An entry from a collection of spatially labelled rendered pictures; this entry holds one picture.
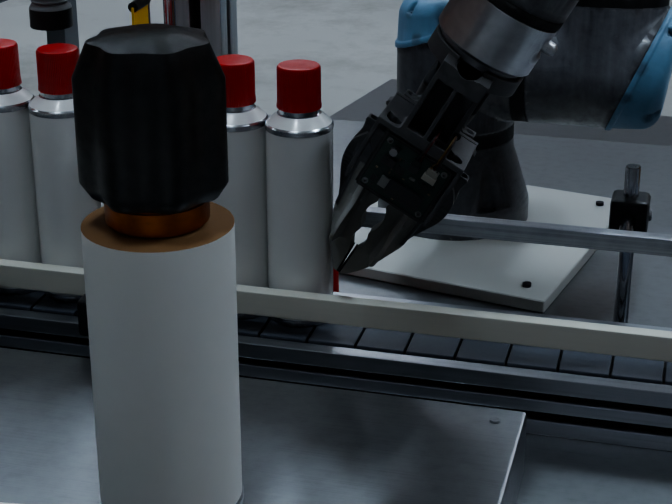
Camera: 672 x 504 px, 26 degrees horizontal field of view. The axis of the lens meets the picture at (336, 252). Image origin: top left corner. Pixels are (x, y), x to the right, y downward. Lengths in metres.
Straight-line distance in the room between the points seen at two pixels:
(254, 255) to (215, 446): 0.30
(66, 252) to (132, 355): 0.36
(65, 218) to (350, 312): 0.24
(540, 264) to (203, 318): 0.59
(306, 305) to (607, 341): 0.23
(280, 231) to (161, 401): 0.30
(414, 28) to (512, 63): 0.38
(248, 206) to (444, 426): 0.24
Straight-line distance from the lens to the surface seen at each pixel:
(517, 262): 1.36
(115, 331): 0.83
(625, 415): 1.09
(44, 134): 1.15
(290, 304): 1.11
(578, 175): 1.63
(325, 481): 0.94
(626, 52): 1.35
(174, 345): 0.83
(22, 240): 1.20
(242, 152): 1.10
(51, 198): 1.17
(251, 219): 1.12
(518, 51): 1.00
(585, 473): 1.06
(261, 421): 1.01
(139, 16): 1.13
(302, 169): 1.09
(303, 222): 1.10
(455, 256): 1.37
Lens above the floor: 1.38
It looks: 23 degrees down
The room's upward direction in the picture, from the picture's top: straight up
